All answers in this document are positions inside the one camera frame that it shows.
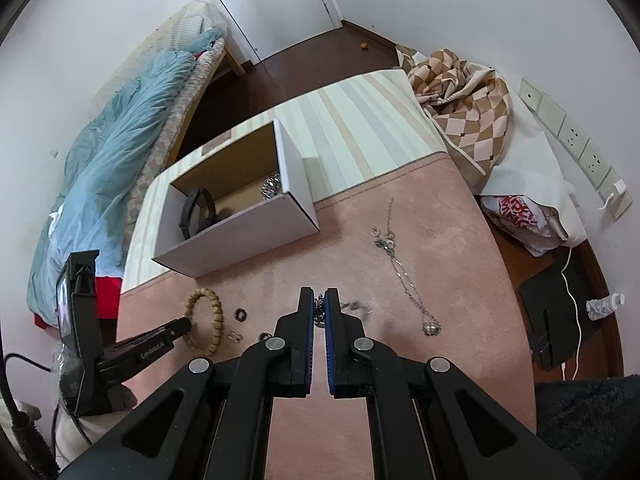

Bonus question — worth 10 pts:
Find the black cable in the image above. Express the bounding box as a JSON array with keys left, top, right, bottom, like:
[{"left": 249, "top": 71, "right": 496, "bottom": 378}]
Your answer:
[{"left": 0, "top": 352, "right": 62, "bottom": 479}]

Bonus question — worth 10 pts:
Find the silver chain bracelet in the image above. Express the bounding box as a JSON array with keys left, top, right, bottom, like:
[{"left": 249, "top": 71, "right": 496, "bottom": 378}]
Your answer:
[{"left": 312, "top": 292, "right": 374, "bottom": 331}]

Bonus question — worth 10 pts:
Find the white charging cable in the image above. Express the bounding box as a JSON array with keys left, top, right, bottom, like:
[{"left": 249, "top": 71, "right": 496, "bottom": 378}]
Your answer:
[{"left": 559, "top": 192, "right": 617, "bottom": 382}]

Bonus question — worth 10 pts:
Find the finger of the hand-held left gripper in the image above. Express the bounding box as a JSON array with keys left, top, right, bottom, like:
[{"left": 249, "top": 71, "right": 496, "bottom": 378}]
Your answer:
[{"left": 99, "top": 317, "right": 194, "bottom": 377}]

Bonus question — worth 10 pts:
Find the white wall socket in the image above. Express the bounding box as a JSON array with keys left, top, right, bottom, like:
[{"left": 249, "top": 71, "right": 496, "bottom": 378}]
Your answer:
[
  {"left": 579, "top": 141, "right": 614, "bottom": 189},
  {"left": 597, "top": 170, "right": 634, "bottom": 220},
  {"left": 557, "top": 114, "right": 591, "bottom": 159}
]

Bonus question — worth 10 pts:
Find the pink blanket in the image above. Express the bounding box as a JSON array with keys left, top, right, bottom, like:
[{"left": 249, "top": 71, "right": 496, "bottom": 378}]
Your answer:
[{"left": 116, "top": 152, "right": 539, "bottom": 480}]

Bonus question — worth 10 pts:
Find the red cloth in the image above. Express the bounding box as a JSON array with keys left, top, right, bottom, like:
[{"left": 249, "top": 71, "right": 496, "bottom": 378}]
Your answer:
[{"left": 32, "top": 275, "right": 124, "bottom": 332}]

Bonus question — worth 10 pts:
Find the beige cloth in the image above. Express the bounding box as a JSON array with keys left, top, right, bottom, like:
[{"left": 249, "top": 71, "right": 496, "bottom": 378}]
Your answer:
[{"left": 52, "top": 384, "right": 137, "bottom": 468}]

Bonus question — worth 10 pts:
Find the white pillow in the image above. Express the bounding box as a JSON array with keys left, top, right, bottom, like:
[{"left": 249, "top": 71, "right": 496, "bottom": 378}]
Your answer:
[{"left": 469, "top": 94, "right": 589, "bottom": 250}]

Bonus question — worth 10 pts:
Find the white cardboard box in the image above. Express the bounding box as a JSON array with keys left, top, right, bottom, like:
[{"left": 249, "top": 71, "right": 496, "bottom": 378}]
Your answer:
[{"left": 151, "top": 119, "right": 321, "bottom": 279}]

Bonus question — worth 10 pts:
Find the white door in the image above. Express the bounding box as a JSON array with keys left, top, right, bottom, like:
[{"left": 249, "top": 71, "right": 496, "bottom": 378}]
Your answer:
[{"left": 182, "top": 0, "right": 344, "bottom": 64}]

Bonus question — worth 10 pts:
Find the silver chain bundle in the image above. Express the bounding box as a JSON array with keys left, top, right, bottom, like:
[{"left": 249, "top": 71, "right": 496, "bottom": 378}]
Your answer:
[{"left": 260, "top": 170, "right": 284, "bottom": 202}]

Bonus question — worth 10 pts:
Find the white wall plate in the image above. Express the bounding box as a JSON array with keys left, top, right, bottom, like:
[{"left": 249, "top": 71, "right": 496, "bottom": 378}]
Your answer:
[
  {"left": 518, "top": 76, "right": 544, "bottom": 112},
  {"left": 537, "top": 92, "right": 569, "bottom": 137}
]

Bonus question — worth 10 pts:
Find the brown checked blanket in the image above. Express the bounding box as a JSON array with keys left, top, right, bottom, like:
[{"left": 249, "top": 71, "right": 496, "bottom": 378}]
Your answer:
[{"left": 397, "top": 46, "right": 514, "bottom": 177}]

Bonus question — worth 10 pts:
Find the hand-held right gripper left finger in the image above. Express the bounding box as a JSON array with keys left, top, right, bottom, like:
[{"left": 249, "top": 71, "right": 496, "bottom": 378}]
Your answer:
[{"left": 60, "top": 287, "right": 316, "bottom": 480}]

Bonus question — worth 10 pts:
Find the red and white plastic bag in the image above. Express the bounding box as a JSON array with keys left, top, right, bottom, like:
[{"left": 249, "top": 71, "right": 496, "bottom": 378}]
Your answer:
[{"left": 480, "top": 193, "right": 569, "bottom": 257}]

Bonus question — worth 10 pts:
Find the black wristband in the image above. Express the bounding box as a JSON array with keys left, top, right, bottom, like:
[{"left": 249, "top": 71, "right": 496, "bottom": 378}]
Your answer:
[{"left": 179, "top": 188, "right": 220, "bottom": 240}]

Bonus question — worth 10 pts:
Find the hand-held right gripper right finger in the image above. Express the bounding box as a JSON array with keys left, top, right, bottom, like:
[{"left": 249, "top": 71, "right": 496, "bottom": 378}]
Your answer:
[{"left": 324, "top": 288, "right": 582, "bottom": 480}]

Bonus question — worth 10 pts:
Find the striped mattress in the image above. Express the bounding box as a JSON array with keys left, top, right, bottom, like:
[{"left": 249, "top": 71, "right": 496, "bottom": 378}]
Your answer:
[{"left": 122, "top": 69, "right": 449, "bottom": 292}]

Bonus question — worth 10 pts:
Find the white plastic bottle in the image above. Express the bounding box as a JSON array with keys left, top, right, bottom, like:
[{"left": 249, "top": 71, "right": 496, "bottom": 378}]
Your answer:
[{"left": 585, "top": 293, "right": 626, "bottom": 321}]

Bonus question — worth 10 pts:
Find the blue duvet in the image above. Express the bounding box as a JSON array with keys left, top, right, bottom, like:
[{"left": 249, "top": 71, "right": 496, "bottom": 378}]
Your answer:
[{"left": 27, "top": 30, "right": 226, "bottom": 329}]

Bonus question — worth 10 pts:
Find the bed with wooden frame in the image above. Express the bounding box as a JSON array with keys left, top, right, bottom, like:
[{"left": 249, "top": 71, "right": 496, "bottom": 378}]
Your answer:
[{"left": 90, "top": 0, "right": 247, "bottom": 242}]

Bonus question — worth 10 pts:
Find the long silver necklace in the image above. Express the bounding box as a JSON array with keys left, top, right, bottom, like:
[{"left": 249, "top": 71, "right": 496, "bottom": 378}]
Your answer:
[{"left": 372, "top": 197, "right": 444, "bottom": 337}]

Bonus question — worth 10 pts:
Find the dark fluffy rug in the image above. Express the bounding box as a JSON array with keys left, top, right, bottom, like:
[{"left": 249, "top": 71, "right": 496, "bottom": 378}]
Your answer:
[{"left": 534, "top": 373, "right": 640, "bottom": 480}]

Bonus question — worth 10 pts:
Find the wooden bead bracelet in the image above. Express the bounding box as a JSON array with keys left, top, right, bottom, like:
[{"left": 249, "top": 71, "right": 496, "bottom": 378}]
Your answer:
[{"left": 182, "top": 287, "right": 224, "bottom": 359}]

